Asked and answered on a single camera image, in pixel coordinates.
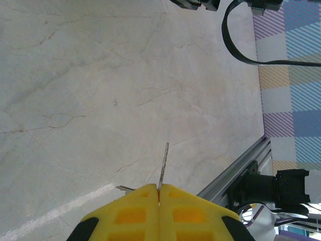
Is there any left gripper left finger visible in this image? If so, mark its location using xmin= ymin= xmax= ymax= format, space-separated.
xmin=66 ymin=183 xmax=161 ymax=241

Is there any aluminium side rail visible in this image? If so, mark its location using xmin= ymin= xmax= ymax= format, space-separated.
xmin=196 ymin=137 xmax=273 ymax=209

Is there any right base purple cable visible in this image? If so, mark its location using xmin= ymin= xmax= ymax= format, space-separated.
xmin=238 ymin=202 xmax=321 ymax=230

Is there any black cable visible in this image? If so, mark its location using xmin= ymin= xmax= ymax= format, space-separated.
xmin=222 ymin=0 xmax=321 ymax=68

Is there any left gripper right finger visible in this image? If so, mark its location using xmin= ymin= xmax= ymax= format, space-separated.
xmin=157 ymin=183 xmax=255 ymax=241

